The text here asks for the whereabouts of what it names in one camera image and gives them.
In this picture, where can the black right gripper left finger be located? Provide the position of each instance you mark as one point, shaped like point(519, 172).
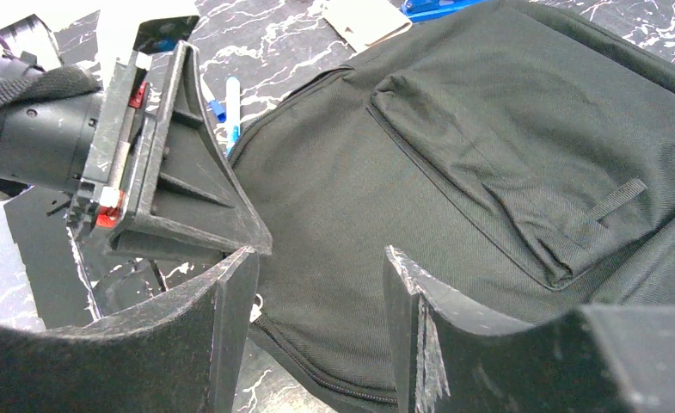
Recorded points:
point(178, 352)

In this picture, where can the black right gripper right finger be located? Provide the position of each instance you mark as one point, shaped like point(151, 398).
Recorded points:
point(453, 354)

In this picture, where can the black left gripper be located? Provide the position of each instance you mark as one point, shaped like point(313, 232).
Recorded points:
point(158, 185)

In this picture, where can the black student backpack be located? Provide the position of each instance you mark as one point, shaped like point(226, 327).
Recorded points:
point(517, 152)

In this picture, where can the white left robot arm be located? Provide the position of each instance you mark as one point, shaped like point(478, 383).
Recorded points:
point(48, 118)

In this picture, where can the white blue whiteboard marker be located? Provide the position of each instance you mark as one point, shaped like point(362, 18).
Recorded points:
point(233, 112)

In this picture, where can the small wooden block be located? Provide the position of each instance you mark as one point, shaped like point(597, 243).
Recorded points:
point(365, 23)

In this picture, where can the blue stapler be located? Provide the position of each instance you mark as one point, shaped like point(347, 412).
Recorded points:
point(426, 10)

